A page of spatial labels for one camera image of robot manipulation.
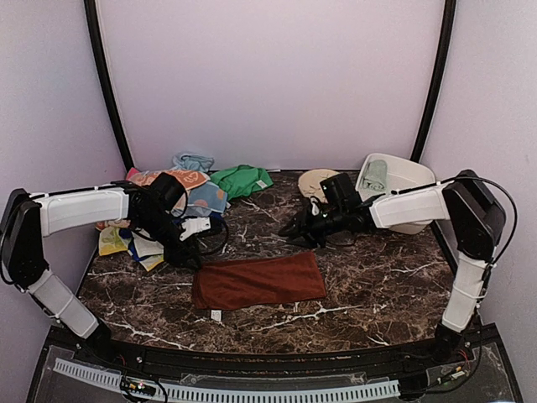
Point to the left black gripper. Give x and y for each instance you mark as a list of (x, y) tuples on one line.
[(176, 256)]

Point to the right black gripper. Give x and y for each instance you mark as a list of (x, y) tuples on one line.
[(302, 227)]

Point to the dark red towel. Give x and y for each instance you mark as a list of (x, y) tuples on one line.
[(236, 284)]

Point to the mint green panda towel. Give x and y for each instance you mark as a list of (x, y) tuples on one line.
[(374, 176)]

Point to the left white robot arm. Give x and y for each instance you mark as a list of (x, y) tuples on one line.
[(33, 224)]

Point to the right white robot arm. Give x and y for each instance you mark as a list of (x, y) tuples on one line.
[(476, 216)]

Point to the orange pink patterned towel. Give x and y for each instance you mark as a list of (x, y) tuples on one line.
[(189, 179)]

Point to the white yellow patterned towel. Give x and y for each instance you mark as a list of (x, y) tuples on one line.
[(116, 240)]

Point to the beige bird ceramic plate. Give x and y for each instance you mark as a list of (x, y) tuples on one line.
[(309, 183)]

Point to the light blue towel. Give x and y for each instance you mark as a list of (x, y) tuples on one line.
[(196, 162)]

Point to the blue orange patterned towel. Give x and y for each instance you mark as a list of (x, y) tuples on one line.
[(205, 200)]

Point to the bright green towel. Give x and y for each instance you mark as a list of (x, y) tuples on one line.
[(242, 180)]

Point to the white plastic tub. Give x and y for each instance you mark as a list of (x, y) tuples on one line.
[(400, 174)]

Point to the small green circuit board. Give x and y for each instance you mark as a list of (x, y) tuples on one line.
[(136, 387)]

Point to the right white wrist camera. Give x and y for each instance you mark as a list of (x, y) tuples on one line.
[(315, 206)]

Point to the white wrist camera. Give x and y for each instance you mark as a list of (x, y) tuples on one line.
[(315, 206), (192, 226)]

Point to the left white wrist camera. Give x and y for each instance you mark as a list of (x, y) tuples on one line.
[(192, 226)]

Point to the black front table rail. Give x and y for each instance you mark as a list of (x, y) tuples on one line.
[(408, 358)]

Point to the white slotted cable duct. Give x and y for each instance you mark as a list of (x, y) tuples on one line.
[(201, 388)]

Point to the left black frame post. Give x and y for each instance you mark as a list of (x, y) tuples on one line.
[(100, 60)]

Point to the black frame post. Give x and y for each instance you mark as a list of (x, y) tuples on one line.
[(441, 55), (100, 60)]

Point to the right black frame post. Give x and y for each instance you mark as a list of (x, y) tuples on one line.
[(441, 55)]

